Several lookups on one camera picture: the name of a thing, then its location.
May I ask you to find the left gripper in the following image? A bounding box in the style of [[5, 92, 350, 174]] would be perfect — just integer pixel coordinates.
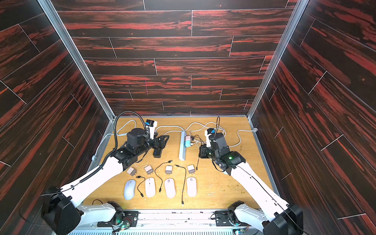
[[135, 131, 169, 158]]

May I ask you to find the pink charger adapter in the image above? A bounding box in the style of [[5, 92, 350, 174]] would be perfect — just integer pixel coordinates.
[[144, 165, 154, 175], [126, 167, 137, 176]]

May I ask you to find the pink mouse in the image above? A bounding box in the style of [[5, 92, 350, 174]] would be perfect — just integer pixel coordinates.
[[187, 177, 197, 197], [164, 178, 176, 198], [145, 177, 156, 198]]

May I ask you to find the black usb cable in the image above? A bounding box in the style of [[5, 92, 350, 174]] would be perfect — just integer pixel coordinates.
[[154, 160, 173, 193], [136, 174, 146, 196]]

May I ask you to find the white mouse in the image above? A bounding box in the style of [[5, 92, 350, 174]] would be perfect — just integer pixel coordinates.
[[124, 179, 136, 200]]

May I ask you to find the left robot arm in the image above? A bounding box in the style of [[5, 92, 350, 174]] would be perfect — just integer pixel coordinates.
[[41, 128, 169, 235]]

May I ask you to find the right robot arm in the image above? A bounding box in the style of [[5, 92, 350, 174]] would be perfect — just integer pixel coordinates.
[[199, 133, 304, 235]]

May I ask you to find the black power strip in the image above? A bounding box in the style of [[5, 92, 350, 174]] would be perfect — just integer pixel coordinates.
[[153, 149, 163, 159]]

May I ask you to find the white power strip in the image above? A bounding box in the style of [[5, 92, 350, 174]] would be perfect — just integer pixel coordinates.
[[179, 131, 186, 161]]

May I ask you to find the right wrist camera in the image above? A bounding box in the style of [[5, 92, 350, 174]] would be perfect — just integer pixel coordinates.
[[205, 128, 215, 148]]

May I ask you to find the white power cable right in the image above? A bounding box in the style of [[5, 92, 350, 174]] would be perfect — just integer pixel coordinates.
[[155, 121, 259, 147]]

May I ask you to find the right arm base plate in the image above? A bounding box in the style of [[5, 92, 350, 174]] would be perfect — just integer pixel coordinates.
[[210, 210, 249, 227]]

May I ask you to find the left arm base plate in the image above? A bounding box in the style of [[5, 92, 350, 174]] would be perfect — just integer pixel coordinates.
[[97, 211, 140, 229]]

